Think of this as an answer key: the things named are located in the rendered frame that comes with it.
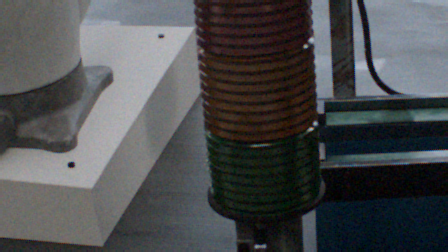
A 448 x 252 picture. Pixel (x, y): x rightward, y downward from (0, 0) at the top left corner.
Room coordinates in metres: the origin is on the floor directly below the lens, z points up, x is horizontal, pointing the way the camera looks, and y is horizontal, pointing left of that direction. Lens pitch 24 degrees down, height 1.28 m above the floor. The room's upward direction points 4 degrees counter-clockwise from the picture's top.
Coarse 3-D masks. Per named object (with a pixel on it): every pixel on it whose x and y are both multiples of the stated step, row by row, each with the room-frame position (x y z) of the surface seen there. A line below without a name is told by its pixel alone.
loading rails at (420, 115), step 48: (384, 96) 0.82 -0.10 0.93; (432, 96) 0.82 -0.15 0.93; (336, 144) 0.79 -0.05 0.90; (384, 144) 0.79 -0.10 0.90; (432, 144) 0.78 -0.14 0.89; (336, 192) 0.69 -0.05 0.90; (384, 192) 0.68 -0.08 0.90; (432, 192) 0.68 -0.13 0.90; (336, 240) 0.69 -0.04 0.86; (384, 240) 0.68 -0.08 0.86; (432, 240) 0.68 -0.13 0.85
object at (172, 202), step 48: (96, 0) 1.66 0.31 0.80; (144, 0) 1.63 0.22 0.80; (192, 0) 1.60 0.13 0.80; (384, 0) 1.53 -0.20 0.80; (432, 0) 1.52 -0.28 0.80; (384, 48) 1.30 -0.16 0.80; (432, 48) 1.29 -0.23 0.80; (192, 144) 1.02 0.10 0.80; (144, 192) 0.90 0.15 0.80; (192, 192) 0.90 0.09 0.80; (0, 240) 0.81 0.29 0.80; (144, 240) 0.80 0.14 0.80; (192, 240) 0.80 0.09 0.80
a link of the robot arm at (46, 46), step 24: (0, 0) 0.87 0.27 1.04; (24, 0) 0.88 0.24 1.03; (48, 0) 0.90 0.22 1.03; (72, 0) 0.94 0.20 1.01; (0, 24) 0.87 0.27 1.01; (24, 24) 0.88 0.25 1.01; (48, 24) 0.90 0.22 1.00; (72, 24) 0.93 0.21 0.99; (0, 48) 0.88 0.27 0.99; (24, 48) 0.88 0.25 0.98; (48, 48) 0.90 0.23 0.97; (72, 48) 0.93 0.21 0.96; (0, 72) 0.88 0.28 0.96; (24, 72) 0.89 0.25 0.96; (48, 72) 0.90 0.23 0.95
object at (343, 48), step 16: (336, 0) 0.99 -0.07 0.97; (336, 16) 0.99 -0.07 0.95; (352, 16) 0.99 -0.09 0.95; (336, 32) 0.99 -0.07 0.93; (352, 32) 0.99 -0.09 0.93; (368, 32) 1.04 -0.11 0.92; (336, 48) 0.99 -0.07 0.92; (352, 48) 0.99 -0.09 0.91; (368, 48) 1.04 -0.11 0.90; (336, 64) 0.99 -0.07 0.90; (352, 64) 0.99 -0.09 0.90; (368, 64) 1.04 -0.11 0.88; (336, 80) 0.99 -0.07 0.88; (352, 80) 0.99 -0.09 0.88; (336, 96) 0.99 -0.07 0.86
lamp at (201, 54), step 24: (312, 48) 0.45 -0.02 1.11; (216, 72) 0.44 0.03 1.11; (240, 72) 0.43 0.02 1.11; (264, 72) 0.43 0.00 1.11; (288, 72) 0.44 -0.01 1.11; (312, 72) 0.45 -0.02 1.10; (216, 96) 0.44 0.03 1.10; (240, 96) 0.43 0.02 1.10; (264, 96) 0.43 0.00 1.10; (288, 96) 0.44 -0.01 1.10; (312, 96) 0.45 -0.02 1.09; (216, 120) 0.44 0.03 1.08; (240, 120) 0.43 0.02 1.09; (264, 120) 0.43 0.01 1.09; (288, 120) 0.44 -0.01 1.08; (312, 120) 0.45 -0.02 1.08
